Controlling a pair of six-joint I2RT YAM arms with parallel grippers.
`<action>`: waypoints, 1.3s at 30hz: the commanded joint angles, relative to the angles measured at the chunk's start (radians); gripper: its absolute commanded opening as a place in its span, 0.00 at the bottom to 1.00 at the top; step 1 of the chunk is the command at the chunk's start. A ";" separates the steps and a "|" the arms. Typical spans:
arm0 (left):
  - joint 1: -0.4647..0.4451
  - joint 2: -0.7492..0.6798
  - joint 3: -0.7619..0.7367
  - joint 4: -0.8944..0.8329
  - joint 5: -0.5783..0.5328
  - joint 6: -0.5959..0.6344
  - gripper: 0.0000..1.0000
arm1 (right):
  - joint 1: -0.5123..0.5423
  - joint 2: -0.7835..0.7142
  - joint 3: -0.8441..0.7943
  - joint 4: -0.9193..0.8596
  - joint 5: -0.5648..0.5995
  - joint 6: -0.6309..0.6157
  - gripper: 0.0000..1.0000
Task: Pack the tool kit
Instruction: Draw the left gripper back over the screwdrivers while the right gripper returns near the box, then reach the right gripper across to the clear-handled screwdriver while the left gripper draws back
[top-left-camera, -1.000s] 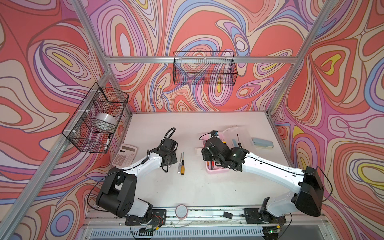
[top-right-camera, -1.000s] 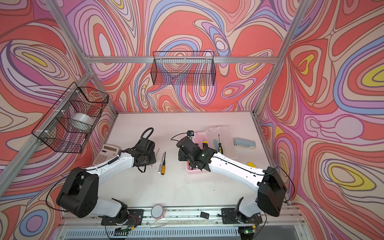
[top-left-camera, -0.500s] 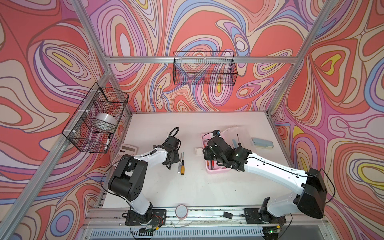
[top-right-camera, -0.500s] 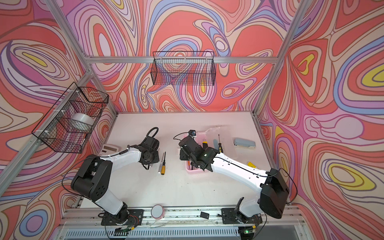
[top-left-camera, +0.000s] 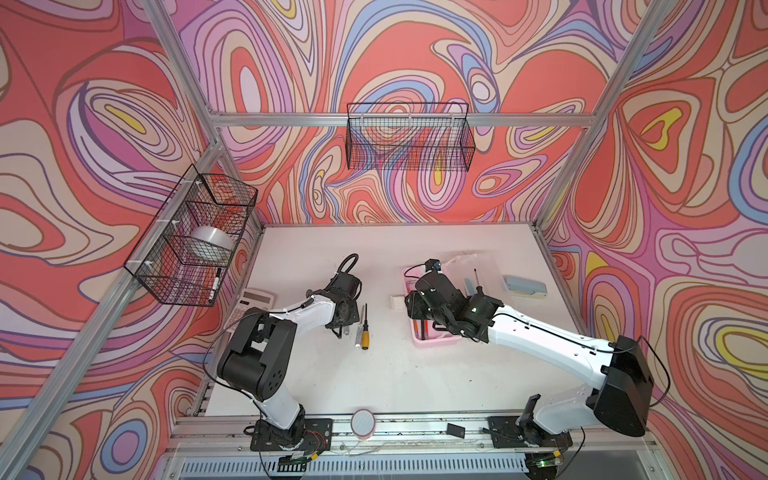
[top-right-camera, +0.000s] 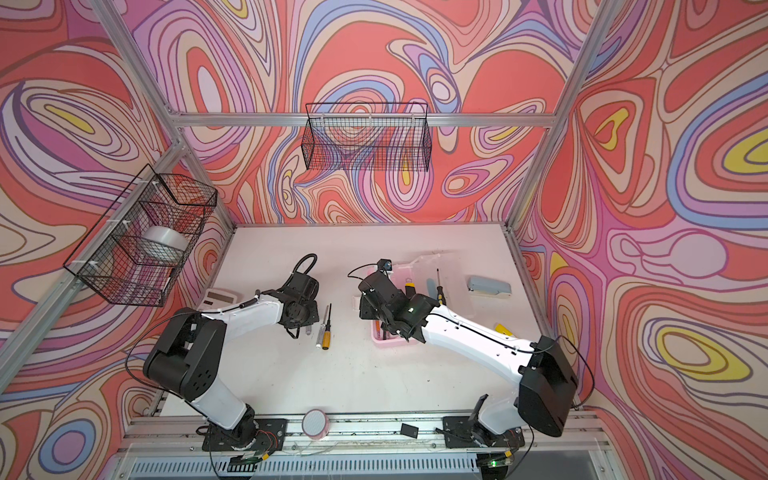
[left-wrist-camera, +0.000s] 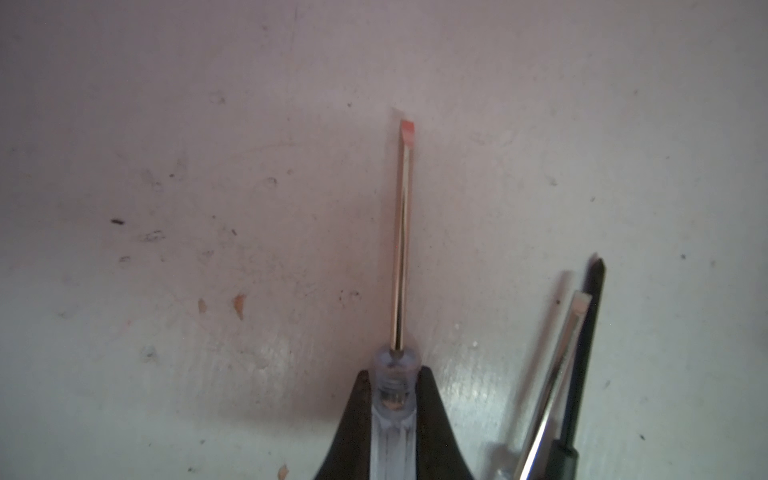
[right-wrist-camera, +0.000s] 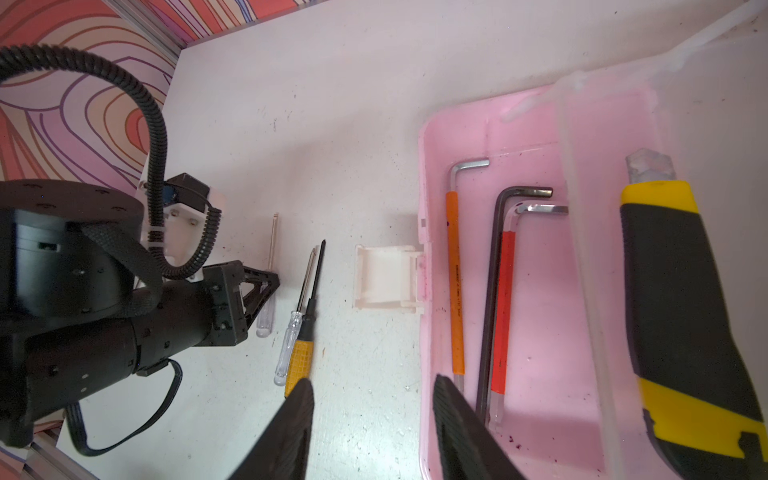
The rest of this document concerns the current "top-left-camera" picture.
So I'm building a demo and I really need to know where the pink plastic tool box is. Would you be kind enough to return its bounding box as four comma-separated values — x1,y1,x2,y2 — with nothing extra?
403,264,460,349

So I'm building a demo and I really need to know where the clear tool box lid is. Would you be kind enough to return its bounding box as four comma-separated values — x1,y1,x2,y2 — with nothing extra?
443,252,510,302

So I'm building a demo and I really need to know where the clear handle tester screwdriver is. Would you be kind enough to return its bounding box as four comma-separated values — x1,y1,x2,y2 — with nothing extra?
355,321,364,349

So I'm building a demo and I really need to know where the orange handle screwdriver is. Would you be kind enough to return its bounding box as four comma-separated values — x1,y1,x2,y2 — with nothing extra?
361,304,370,350

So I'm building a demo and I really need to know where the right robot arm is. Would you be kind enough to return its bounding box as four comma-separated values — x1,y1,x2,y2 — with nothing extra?
404,270,655,446

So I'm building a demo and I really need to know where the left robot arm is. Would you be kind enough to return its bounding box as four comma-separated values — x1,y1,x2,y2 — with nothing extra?
216,272,362,431

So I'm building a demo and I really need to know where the white box latch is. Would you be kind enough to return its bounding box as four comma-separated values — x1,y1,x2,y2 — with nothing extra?
390,295,406,311

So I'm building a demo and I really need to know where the grey stapler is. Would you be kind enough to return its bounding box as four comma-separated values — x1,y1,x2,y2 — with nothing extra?
503,275,548,298

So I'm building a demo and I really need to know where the white calculator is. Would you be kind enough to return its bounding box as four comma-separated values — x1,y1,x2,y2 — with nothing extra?
230,288,275,320

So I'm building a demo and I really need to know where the black marker pen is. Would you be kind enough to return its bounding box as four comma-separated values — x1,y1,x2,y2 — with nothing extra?
208,268,222,303

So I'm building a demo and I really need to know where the small black block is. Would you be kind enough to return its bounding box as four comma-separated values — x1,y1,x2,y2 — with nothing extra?
446,423,466,439

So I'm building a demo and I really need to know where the pink tape roll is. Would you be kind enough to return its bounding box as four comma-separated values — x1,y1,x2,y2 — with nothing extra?
350,408,376,440

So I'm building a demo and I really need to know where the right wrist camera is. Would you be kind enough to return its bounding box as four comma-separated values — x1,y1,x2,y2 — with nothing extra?
424,259,441,272

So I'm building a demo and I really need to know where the silver duct tape roll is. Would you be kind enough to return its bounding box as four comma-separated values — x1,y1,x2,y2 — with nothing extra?
188,226,235,265

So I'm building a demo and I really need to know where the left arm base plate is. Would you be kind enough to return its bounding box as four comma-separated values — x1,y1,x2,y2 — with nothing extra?
243,418,333,454

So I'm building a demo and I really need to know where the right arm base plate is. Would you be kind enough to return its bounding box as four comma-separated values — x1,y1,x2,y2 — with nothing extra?
487,415,573,450

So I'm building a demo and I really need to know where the black wire basket back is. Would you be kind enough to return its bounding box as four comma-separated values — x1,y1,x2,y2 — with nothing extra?
345,101,476,172

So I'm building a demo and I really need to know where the black wire basket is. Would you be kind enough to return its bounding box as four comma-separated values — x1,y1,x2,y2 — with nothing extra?
345,101,476,172
124,166,258,307

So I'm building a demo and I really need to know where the black wire basket left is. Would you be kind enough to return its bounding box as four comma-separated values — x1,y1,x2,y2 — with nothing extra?
124,166,258,307

